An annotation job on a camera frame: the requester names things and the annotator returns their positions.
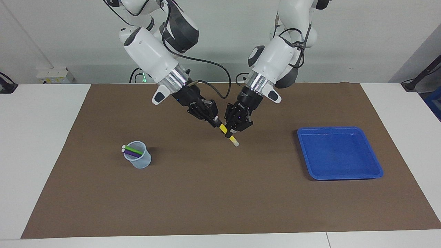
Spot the yellow pen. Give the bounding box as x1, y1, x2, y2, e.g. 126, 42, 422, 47
213, 117, 240, 147

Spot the green pen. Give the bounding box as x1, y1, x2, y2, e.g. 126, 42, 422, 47
122, 145, 144, 155

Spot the blue plastic tray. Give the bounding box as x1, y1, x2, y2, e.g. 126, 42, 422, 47
297, 126, 384, 181

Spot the brown table mat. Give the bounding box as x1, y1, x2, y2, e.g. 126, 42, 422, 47
21, 82, 441, 239

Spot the translucent plastic cup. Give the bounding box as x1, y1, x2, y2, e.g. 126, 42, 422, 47
123, 141, 152, 169

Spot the black stand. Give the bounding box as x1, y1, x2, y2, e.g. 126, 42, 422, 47
401, 53, 441, 93

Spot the blue crate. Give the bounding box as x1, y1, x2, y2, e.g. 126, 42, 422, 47
424, 86, 441, 121

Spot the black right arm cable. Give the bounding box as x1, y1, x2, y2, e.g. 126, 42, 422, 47
160, 0, 232, 100

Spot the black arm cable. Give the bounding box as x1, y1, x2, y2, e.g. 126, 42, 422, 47
274, 14, 312, 69
160, 0, 232, 100

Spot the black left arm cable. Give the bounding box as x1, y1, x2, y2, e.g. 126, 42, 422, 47
274, 14, 312, 69

